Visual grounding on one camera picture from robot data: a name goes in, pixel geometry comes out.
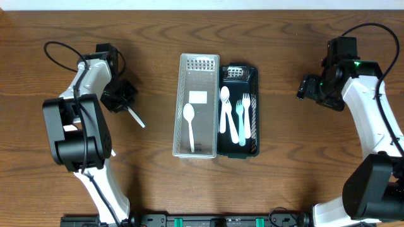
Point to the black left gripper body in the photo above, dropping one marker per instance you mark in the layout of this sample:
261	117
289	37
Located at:
118	94

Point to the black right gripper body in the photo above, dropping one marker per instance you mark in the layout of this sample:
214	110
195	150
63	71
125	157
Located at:
313	87

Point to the white plastic utensil handle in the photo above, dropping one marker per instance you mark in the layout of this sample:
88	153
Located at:
188	114
136	118

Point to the white plastic fork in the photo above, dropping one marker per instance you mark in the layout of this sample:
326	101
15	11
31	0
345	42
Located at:
246	104
233	131

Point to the pale green plastic fork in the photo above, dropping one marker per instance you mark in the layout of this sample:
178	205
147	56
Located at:
239	111

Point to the white plastic spoon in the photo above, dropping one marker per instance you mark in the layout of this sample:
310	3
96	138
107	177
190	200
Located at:
224	96

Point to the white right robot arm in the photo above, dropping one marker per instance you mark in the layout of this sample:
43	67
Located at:
374	191

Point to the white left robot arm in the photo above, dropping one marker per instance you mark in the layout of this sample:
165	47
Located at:
80	139

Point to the black perforated plastic basket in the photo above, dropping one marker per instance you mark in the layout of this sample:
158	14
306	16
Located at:
240	78

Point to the clear perforated plastic basket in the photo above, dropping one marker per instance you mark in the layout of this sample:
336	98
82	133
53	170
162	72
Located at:
198	85

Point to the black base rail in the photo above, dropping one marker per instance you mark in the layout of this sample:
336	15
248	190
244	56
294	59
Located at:
277	217

